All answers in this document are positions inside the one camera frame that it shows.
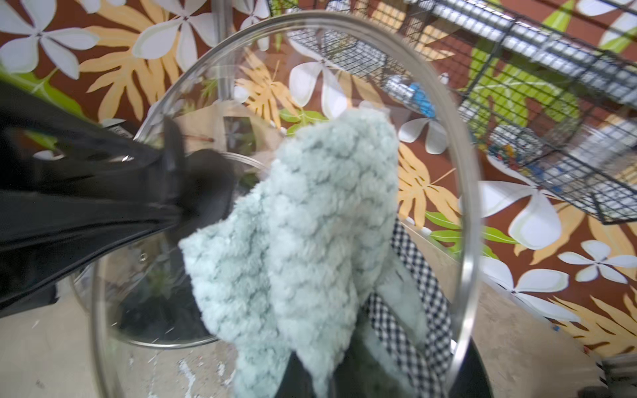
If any green microfibre cloth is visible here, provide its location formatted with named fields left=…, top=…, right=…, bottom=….
left=179, top=109, right=452, bottom=397

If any right black frying pan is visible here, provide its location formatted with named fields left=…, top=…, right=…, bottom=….
left=448, top=340, right=494, bottom=398

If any glass pot lid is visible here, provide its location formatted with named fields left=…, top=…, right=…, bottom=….
left=71, top=152, right=269, bottom=349
left=91, top=28, right=480, bottom=397

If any blue object in basket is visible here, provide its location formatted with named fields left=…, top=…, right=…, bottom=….
left=409, top=82, right=436, bottom=119

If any black wire basket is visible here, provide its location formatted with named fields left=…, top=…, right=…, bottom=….
left=269, top=1, right=636, bottom=225

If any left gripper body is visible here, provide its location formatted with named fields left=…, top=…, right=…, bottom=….
left=1, top=82, right=237, bottom=317

